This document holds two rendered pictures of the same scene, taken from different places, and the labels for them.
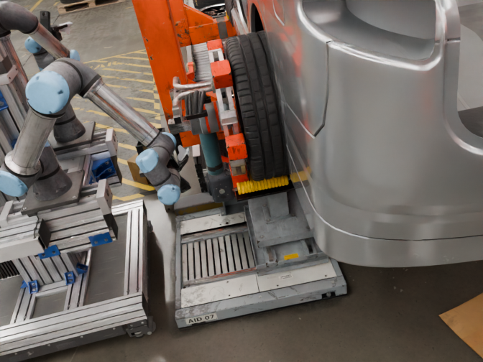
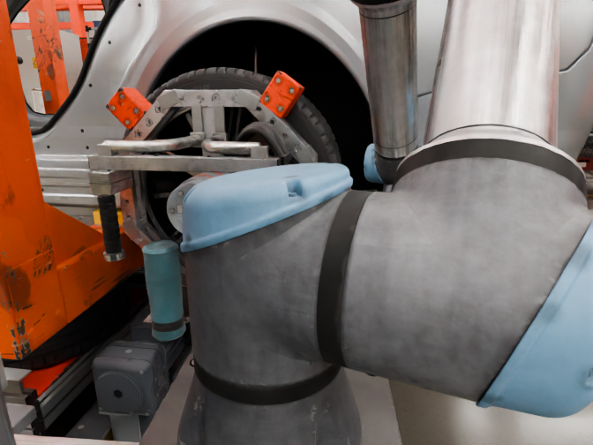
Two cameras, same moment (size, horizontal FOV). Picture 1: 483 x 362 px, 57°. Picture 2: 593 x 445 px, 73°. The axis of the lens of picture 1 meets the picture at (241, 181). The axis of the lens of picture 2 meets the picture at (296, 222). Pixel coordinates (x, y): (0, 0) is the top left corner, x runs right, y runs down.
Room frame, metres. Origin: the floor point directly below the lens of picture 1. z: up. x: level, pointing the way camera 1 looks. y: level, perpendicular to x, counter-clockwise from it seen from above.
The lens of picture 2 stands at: (1.49, 1.02, 1.09)
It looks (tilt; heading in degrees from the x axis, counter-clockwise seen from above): 17 degrees down; 279
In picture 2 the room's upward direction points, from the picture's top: straight up
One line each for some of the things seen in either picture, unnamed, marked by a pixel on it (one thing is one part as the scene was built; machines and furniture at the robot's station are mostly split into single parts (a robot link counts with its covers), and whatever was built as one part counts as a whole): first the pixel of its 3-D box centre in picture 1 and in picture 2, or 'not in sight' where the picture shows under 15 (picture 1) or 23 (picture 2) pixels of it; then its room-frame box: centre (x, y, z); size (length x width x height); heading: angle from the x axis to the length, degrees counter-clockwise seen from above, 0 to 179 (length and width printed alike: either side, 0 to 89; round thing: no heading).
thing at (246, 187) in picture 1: (262, 183); not in sight; (1.75, -0.10, 0.51); 0.29 x 0.06 x 0.06; 91
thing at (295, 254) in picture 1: (282, 231); not in sight; (1.81, -0.17, 0.13); 0.50 x 0.36 x 0.10; 1
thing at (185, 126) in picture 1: (180, 124); not in sight; (1.70, 0.21, 0.93); 0.09 x 0.05 x 0.05; 91
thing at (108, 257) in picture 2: not in sight; (109, 225); (2.04, 0.24, 0.83); 0.04 x 0.04 x 0.16
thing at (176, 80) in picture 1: (192, 74); (154, 129); (1.97, 0.13, 1.03); 0.19 x 0.18 x 0.11; 91
